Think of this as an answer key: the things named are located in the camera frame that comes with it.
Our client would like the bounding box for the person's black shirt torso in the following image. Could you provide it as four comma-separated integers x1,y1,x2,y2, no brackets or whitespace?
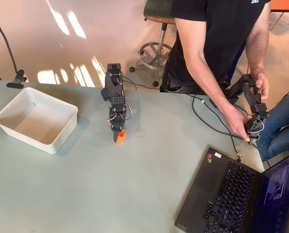
160,0,273,94

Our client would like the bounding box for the blue jeans leg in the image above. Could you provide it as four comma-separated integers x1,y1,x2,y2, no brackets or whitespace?
256,84,289,162

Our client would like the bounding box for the perforated stool chrome base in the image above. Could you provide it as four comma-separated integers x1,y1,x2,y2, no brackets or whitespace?
129,0,178,87

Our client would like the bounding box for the white plastic bin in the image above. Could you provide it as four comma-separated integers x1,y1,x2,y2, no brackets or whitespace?
0,87,79,155

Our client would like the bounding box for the black leader arm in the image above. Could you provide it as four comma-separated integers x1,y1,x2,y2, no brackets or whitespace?
209,74,268,144

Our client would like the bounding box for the long black cable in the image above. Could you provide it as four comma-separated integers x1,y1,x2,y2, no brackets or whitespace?
192,93,273,168

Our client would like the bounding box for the person's left hand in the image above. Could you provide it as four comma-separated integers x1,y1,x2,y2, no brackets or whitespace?
251,69,270,100

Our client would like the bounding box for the person's left forearm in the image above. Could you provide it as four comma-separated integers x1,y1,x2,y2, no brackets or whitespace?
245,29,271,75

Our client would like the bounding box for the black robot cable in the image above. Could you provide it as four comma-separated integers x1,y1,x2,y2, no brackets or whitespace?
120,75,162,92

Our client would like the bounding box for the person's right hand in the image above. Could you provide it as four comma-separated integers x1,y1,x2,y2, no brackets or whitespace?
225,108,252,143

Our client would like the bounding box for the person's right forearm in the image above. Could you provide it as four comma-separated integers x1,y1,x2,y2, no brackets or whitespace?
180,48,236,117

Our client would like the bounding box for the black gooseneck clamp mount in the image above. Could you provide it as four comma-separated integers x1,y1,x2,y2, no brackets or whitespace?
0,0,28,89

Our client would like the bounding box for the black laptop USB cable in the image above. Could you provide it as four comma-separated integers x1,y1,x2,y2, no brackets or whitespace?
201,101,244,163

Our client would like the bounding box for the orange table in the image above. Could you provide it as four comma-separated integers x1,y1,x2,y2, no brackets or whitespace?
270,0,289,31

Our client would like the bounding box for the orange cube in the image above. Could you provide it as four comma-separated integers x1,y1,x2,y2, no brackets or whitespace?
117,129,127,144

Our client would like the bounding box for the black Lenovo laptop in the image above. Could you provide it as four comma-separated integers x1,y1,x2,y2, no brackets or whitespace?
174,146,289,233

